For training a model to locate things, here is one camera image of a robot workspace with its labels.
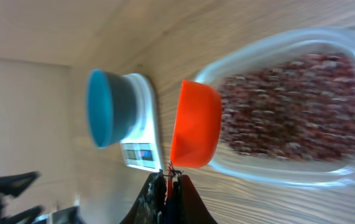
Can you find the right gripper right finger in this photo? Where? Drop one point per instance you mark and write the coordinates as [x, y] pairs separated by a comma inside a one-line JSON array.
[[188, 207]]

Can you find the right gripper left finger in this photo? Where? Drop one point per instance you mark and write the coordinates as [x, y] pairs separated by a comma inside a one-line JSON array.
[[149, 206]]

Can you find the red scoop with blue handle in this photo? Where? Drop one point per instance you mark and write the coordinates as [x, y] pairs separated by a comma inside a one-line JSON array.
[[196, 130]]

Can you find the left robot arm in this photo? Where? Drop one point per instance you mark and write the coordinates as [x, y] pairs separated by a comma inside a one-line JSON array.
[[14, 186]]

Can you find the white digital kitchen scale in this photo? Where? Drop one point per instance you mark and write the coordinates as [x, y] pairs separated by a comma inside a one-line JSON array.
[[141, 148]]

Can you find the blue metal bowl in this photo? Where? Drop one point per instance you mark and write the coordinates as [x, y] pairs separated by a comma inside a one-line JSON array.
[[111, 107]]

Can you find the clear plastic food container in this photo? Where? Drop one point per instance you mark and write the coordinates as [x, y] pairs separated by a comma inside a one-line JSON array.
[[270, 51]]

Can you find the red beans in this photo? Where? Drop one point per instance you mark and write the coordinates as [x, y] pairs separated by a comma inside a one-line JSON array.
[[303, 109]]

